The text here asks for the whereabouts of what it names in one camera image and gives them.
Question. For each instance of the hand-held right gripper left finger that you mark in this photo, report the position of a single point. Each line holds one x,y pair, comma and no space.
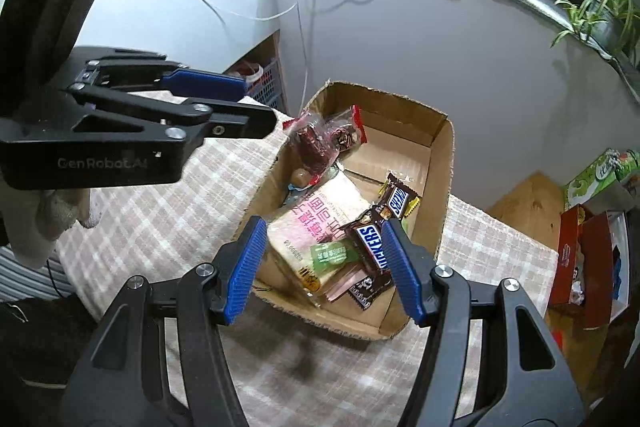
245,267

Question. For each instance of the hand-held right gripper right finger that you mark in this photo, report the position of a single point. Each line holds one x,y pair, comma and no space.
405,272

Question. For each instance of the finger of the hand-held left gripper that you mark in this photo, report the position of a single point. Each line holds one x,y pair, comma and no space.
235,122
210,83

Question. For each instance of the brown chocolate bar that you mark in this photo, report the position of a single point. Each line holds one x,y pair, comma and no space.
372,247
400,199

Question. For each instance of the dark brown snack packet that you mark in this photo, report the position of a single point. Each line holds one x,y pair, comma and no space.
367,291

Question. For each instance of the pink snack packet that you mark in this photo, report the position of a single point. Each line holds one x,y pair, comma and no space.
345,282

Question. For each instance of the yellow candy packet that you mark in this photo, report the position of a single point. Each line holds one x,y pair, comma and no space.
412,207

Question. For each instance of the bread packet pink label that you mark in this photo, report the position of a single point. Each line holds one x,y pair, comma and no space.
300,227

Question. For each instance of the green candy packet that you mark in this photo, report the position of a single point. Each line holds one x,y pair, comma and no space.
330,254

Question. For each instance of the clear date packet red ends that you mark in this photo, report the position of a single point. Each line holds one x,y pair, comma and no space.
310,142

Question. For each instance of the cardboard box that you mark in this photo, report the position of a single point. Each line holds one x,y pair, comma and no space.
395,142

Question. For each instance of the person's left hand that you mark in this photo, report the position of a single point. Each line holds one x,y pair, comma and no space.
45,217

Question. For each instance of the red white round container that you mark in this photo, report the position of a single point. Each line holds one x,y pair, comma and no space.
247,69

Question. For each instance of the plastic storage basket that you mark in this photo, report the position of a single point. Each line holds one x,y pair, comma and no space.
267,87

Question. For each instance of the checked tablecloth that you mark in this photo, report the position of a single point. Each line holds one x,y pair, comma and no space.
175,217

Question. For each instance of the grey striped cloth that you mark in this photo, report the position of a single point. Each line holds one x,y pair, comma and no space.
25,282

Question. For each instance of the red box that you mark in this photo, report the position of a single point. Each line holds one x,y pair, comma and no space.
597,272

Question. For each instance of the green carton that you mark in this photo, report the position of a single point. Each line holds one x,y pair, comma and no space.
587,182

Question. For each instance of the person's dark clothing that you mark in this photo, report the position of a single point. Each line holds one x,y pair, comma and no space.
30,357

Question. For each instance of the potted spider plant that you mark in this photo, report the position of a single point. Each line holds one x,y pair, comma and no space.
595,14

